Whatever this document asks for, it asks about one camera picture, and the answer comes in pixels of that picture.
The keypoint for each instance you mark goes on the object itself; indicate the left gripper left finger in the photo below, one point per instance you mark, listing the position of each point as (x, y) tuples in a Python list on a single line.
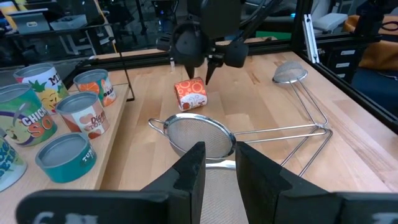
[(168, 202)]

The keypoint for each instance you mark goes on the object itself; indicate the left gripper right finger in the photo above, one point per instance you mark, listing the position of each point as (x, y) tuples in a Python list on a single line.
[(280, 202)]

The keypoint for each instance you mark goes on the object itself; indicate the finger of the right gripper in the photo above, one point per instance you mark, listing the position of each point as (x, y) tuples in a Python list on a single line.
[(191, 70), (213, 67)]

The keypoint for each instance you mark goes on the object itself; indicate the red and white can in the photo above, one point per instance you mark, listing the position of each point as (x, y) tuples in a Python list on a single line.
[(190, 95)]

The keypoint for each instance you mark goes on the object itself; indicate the orange fruit can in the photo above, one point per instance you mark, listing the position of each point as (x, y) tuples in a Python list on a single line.
[(96, 88)]

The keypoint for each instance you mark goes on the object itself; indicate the short teal tuna can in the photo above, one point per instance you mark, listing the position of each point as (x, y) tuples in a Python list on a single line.
[(68, 161)]

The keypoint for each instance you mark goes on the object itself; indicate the diced tomatoes can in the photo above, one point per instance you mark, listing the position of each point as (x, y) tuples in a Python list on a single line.
[(87, 119)]

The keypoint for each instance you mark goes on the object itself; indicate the mixed fruit pineapple can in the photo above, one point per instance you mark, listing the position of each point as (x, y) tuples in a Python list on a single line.
[(46, 84)]

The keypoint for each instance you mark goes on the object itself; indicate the mixed vegetables can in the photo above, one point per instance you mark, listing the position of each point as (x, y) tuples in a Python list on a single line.
[(9, 165)]

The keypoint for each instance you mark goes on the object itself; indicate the chicken soup can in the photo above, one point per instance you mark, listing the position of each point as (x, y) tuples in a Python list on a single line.
[(25, 118)]

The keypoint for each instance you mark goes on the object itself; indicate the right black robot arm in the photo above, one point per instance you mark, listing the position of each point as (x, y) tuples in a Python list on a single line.
[(217, 15)]

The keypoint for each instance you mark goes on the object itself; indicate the wooden shelf with black legs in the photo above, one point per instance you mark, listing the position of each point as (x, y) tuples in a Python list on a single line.
[(102, 146)]

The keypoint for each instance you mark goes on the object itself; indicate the large metal mesh strainer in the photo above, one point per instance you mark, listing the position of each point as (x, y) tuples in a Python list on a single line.
[(220, 193)]

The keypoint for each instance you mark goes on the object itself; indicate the medium metal mesh strainer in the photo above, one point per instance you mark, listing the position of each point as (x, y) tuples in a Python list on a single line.
[(199, 137)]

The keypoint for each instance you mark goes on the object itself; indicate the green panel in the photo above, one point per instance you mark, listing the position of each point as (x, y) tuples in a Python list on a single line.
[(273, 35)]

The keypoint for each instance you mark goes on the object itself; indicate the small metal mesh strainer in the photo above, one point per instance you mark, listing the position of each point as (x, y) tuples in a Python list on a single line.
[(289, 71)]

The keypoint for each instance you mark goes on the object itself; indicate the black labelled cabinet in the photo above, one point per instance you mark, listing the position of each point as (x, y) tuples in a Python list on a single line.
[(332, 67)]

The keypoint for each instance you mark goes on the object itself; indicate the white plastic box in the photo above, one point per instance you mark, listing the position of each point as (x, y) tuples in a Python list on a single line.
[(328, 21)]

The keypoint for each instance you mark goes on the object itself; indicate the grey box with label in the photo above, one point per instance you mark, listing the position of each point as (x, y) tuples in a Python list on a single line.
[(31, 23)]

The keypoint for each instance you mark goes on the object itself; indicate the tan leather bag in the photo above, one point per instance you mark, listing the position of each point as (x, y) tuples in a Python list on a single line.
[(379, 53)]

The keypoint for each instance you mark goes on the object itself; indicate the black aluminium table frame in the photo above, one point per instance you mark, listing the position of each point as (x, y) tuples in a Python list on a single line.
[(300, 25)]

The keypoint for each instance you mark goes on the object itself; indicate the silver metal bracket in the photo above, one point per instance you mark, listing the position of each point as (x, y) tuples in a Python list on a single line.
[(311, 40)]

